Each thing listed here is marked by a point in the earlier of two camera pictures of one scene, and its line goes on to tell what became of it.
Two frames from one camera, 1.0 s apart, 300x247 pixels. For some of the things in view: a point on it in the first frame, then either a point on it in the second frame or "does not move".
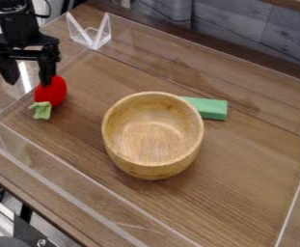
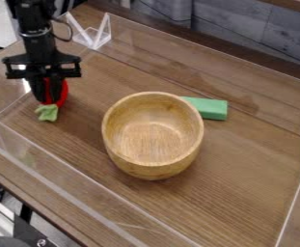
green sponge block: [212, 109] does not move
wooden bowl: [152, 133] does not move
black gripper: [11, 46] -> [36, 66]
